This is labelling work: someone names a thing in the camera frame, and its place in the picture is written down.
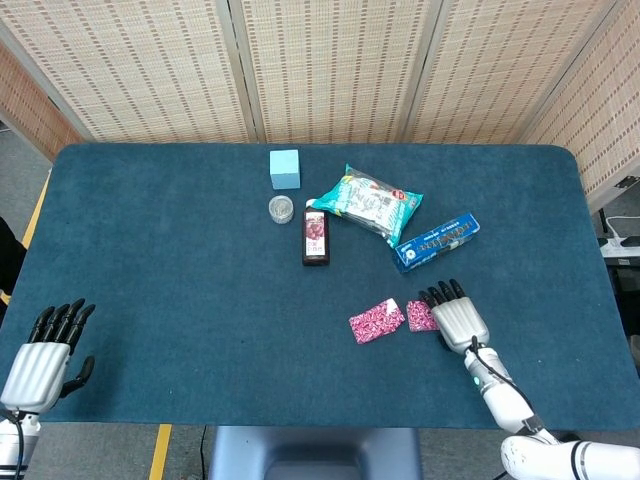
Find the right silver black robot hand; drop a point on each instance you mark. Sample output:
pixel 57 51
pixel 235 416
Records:
pixel 460 322

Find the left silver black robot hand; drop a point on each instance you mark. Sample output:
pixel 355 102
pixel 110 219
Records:
pixel 35 372

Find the pink patterned packet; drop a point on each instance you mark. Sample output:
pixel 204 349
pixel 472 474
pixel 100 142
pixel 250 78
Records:
pixel 375 322
pixel 417 320

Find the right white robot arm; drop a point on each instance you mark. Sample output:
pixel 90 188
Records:
pixel 505 400

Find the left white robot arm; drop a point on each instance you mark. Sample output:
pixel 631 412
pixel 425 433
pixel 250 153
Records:
pixel 15 440

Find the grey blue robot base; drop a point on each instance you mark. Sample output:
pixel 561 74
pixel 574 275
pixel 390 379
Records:
pixel 315 450

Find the long blue cardboard box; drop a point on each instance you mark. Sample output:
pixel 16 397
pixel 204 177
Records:
pixel 437 242

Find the black object beside table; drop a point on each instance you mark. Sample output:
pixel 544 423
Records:
pixel 10 260

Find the teal white snack bag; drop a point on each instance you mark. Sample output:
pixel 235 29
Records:
pixel 370 202

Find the blue felt table mat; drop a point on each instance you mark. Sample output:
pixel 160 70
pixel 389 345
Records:
pixel 150 275

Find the dark red juice bottle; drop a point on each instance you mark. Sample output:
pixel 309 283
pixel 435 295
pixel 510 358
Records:
pixel 315 237

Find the white power strip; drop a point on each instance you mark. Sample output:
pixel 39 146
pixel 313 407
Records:
pixel 620 246

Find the small clear round jar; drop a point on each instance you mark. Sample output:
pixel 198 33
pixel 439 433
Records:
pixel 280 209

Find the light blue cube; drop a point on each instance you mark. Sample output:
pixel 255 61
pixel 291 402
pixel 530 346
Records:
pixel 285 167

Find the woven bamboo screen panel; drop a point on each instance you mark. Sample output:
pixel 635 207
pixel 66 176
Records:
pixel 330 65
pixel 125 65
pixel 490 65
pixel 605 125
pixel 25 110

